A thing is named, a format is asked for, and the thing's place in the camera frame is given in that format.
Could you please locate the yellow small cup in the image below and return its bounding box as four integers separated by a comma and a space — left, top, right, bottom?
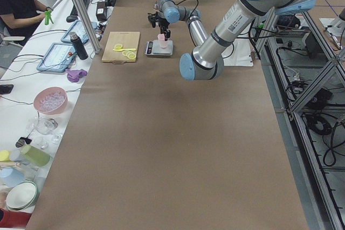
0, 150, 11, 162

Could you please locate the yellow plastic knife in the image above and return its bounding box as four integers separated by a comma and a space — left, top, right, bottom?
113, 48, 137, 52

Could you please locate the black box on desk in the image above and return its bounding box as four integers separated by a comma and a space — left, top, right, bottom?
96, 2, 107, 22

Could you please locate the black thermos bottle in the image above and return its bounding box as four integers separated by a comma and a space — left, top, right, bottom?
70, 31, 88, 60

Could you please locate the person in black shirt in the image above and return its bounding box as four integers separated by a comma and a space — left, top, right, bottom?
1, 0, 52, 46

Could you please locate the digital kitchen scale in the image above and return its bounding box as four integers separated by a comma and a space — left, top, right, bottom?
144, 40, 173, 57

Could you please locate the clear wine glass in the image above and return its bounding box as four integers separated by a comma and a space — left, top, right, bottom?
33, 118, 63, 144

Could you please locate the light blue cup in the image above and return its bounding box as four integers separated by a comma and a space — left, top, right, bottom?
1, 167, 25, 187

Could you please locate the black smartphone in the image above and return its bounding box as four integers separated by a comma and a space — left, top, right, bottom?
0, 84, 14, 95

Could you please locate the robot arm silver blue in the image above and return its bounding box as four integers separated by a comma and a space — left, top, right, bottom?
156, 0, 316, 80

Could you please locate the green plastic cup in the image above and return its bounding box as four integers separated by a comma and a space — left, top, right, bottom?
20, 145, 51, 167

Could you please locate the black keyboard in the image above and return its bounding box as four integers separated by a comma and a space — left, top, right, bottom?
70, 0, 93, 17

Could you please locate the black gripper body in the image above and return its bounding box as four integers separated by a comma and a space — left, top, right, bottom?
158, 17, 170, 33

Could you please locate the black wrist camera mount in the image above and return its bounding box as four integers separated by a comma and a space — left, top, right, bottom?
147, 12, 160, 28

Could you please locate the pink plastic cup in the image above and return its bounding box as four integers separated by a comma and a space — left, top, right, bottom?
157, 33, 168, 48

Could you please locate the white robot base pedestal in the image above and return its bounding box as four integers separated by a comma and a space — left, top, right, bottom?
222, 39, 253, 67

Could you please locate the black computer mouse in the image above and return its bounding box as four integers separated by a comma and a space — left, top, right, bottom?
66, 15, 78, 23

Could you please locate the blue tablet far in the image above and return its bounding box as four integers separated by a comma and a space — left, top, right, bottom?
61, 20, 88, 44

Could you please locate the aluminium frame post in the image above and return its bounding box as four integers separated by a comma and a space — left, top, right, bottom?
72, 0, 101, 54

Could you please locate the green hand clamp tool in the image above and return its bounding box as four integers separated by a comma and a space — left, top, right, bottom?
44, 10, 54, 25

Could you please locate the blue tablet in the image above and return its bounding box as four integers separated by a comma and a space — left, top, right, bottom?
61, 20, 88, 44
36, 43, 76, 73

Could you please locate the pink bowl with ice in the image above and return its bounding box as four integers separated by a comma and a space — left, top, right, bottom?
33, 87, 68, 115

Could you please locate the purple cloth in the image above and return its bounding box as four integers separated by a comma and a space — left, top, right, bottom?
66, 69, 87, 82

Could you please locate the blue tablet near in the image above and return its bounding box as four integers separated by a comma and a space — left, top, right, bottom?
36, 43, 76, 73

